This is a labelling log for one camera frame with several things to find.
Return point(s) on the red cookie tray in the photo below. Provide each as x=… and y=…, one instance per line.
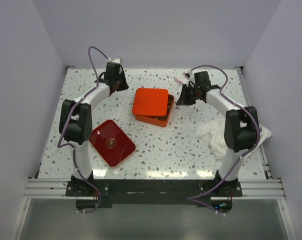
x=112, y=143

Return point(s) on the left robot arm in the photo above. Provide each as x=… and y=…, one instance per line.
x=75, y=126

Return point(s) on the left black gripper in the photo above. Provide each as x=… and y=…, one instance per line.
x=125, y=85

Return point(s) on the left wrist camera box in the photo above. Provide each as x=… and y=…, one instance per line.
x=117, y=60

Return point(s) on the orange box lid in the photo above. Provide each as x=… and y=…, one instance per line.
x=150, y=102

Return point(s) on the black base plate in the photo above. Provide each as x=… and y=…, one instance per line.
x=109, y=192

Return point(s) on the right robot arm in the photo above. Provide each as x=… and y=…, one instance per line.
x=241, y=130

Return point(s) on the white crumpled plastic bag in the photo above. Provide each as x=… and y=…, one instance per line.
x=214, y=131

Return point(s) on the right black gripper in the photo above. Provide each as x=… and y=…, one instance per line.
x=183, y=100

